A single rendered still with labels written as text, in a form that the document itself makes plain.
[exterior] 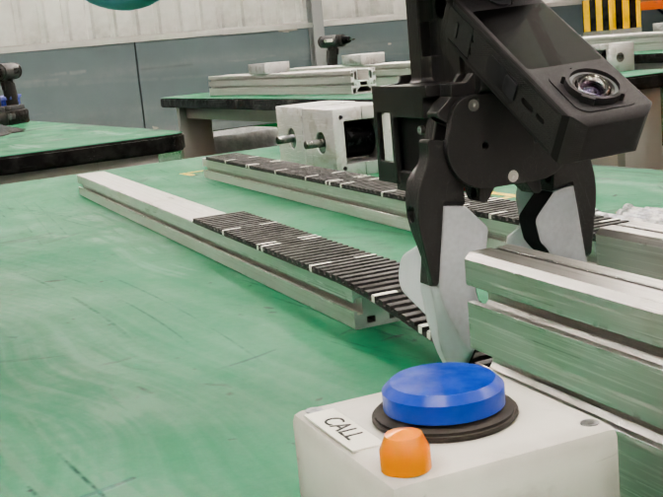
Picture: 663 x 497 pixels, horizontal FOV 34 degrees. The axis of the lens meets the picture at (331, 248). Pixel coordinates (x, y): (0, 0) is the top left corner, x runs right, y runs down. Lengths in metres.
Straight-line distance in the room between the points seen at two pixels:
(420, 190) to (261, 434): 0.14
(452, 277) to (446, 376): 0.18
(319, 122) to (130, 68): 10.56
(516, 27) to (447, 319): 0.14
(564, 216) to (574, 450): 0.24
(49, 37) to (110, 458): 11.32
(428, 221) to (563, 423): 0.20
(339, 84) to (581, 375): 3.44
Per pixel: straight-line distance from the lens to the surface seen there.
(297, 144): 1.61
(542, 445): 0.33
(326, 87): 3.91
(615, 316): 0.41
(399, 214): 1.06
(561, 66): 0.50
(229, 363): 0.65
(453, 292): 0.53
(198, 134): 5.20
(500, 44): 0.50
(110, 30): 12.03
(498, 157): 0.53
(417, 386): 0.35
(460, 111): 0.52
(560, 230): 0.56
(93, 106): 11.91
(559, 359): 0.44
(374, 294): 0.65
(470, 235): 0.53
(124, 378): 0.65
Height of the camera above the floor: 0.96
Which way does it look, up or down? 11 degrees down
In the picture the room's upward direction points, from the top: 5 degrees counter-clockwise
